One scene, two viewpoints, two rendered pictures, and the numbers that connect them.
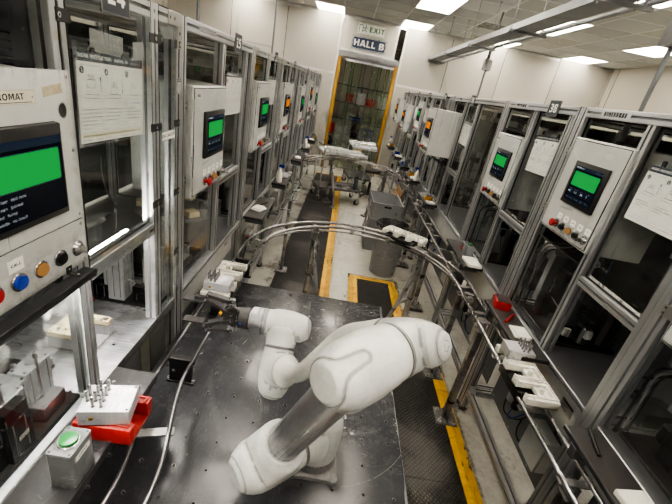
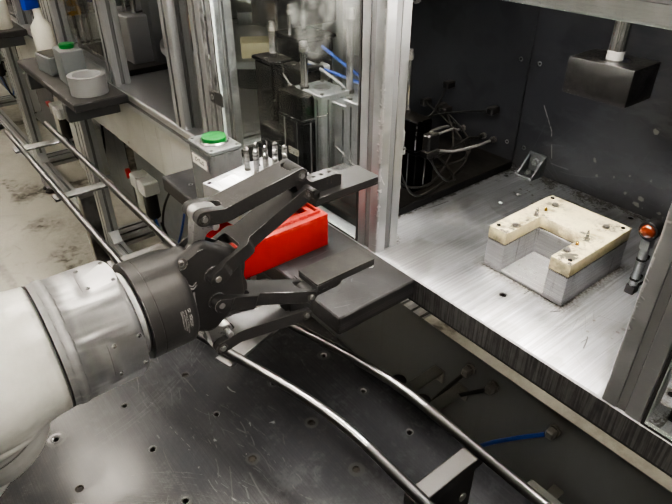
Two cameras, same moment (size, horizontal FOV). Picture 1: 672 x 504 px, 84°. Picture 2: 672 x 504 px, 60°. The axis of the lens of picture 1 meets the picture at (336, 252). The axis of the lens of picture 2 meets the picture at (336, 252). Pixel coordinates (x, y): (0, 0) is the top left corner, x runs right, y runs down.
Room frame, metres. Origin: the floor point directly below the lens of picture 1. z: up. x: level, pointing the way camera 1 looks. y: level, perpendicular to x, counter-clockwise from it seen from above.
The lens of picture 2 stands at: (1.43, 0.17, 1.39)
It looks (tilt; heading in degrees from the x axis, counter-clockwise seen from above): 33 degrees down; 144
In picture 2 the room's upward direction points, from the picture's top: straight up
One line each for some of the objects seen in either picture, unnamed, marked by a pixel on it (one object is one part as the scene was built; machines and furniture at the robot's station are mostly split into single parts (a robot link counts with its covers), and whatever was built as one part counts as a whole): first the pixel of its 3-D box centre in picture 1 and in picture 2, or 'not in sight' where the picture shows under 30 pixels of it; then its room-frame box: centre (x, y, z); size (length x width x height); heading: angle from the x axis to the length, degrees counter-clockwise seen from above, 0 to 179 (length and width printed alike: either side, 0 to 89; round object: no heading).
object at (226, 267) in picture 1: (225, 283); not in sight; (1.73, 0.55, 0.84); 0.36 x 0.14 x 0.10; 2
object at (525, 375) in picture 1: (522, 378); not in sight; (1.42, -0.96, 0.84); 0.37 x 0.14 x 0.10; 2
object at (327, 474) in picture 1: (314, 448); not in sight; (0.95, -0.06, 0.71); 0.22 x 0.18 x 0.06; 2
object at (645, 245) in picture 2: not in sight; (642, 258); (1.15, 0.88, 0.96); 0.03 x 0.03 x 0.12; 2
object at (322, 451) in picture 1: (317, 426); not in sight; (0.93, -0.06, 0.85); 0.18 x 0.16 x 0.22; 135
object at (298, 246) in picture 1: (319, 212); not in sight; (5.75, 0.39, 0.01); 5.85 x 0.59 x 0.01; 2
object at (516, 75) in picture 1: (485, 126); not in sight; (9.51, -2.88, 1.65); 4.64 x 0.08 x 3.30; 92
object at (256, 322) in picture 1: (258, 320); (92, 328); (1.07, 0.22, 1.12); 0.09 x 0.06 x 0.09; 2
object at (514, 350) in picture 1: (518, 347); not in sight; (1.54, -0.96, 0.92); 0.13 x 0.10 x 0.09; 92
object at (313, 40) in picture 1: (250, 79); not in sight; (9.28, 2.70, 1.65); 3.78 x 0.08 x 3.30; 92
